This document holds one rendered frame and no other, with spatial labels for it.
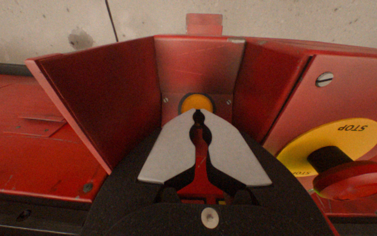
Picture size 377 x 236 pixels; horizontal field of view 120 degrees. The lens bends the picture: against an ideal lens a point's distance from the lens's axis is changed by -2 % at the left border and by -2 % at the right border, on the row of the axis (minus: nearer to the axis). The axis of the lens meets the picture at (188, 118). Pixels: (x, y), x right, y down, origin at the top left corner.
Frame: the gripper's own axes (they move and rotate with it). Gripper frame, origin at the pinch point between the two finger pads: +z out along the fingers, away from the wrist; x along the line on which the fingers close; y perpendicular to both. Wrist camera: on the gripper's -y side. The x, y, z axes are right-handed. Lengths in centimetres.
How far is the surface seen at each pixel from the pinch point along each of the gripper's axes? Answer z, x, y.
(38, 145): 10.3, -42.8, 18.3
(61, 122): 20, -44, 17
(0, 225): -5.9, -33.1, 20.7
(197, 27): 61, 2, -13
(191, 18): 71, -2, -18
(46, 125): 17, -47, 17
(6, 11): 72, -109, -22
